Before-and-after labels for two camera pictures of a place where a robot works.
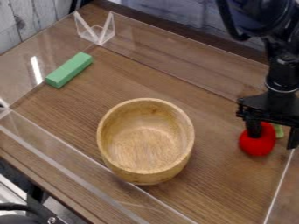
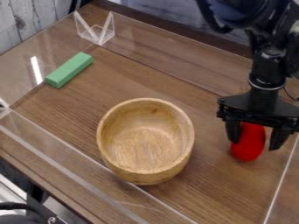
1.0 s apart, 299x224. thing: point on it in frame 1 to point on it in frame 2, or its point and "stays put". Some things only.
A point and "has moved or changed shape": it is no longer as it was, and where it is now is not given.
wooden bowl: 145,138 stays put
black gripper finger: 254,126 to 234,129
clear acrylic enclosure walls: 118,115 stays put
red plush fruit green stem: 260,146 has moved or changed shape
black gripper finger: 294,137 to 280,136
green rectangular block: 70,70 stays put
